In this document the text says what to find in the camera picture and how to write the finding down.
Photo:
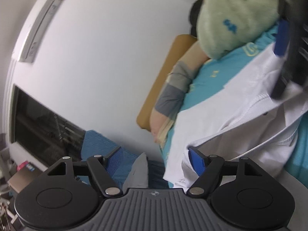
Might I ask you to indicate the mustard yellow headboard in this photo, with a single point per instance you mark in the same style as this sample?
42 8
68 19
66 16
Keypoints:
178 48

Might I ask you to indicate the dark window with grille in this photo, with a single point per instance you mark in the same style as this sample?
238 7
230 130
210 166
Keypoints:
44 134

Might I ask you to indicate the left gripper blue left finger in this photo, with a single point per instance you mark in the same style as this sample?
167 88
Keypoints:
103 168

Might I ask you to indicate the grey seat cushion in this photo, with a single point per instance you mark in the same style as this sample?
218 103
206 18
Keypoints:
138 176

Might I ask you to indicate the blue covered chair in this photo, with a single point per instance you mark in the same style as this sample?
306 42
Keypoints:
95 143

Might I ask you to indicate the light green fleece blanket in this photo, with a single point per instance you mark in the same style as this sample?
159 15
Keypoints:
224 25

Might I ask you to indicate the black clothing pile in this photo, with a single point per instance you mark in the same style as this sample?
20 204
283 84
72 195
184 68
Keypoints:
193 16

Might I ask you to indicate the white wall air conditioner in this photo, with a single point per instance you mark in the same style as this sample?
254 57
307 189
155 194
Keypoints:
34 29

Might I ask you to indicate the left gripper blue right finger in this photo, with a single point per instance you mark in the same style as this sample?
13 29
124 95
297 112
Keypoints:
208 169

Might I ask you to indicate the white t-shirt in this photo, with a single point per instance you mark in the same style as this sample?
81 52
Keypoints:
241 120

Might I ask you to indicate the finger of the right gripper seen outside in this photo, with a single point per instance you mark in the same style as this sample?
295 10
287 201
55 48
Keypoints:
282 38

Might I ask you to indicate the striped beige grey pillow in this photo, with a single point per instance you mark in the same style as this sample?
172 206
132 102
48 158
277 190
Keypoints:
173 92

